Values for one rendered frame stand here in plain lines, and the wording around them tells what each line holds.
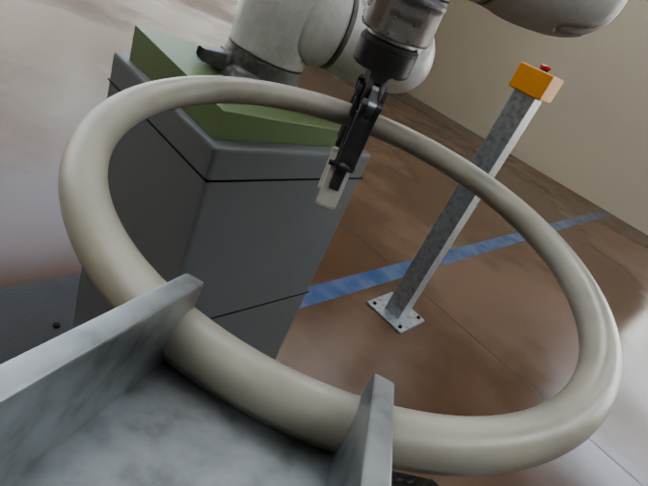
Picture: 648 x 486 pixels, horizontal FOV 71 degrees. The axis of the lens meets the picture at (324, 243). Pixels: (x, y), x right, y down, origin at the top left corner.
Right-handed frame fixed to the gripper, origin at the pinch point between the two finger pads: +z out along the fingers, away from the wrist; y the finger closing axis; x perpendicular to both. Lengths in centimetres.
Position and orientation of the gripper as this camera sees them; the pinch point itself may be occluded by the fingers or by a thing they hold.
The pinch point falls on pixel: (333, 179)
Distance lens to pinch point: 67.1
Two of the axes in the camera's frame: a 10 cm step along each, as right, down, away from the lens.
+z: -3.4, 7.7, 5.4
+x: 9.4, 3.1, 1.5
